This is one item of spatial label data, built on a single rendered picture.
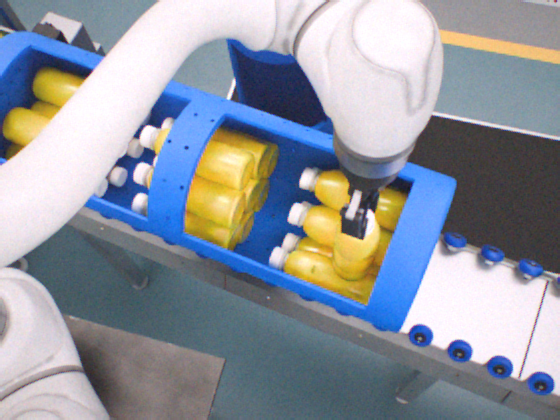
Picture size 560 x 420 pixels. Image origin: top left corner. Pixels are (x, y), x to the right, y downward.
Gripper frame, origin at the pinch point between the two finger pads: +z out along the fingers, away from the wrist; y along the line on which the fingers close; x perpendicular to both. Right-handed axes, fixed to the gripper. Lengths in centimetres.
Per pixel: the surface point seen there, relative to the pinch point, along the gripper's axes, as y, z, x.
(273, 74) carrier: 63, 78, 47
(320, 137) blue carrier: 14.8, 11.5, 12.4
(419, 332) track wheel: -4.8, 33.6, -15.3
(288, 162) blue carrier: 16.4, 29.8, 19.9
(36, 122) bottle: 1, 17, 64
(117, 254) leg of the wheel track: -2, 97, 72
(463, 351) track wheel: -5.0, 33.7, -23.7
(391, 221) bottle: 7.8, 18.6, -3.6
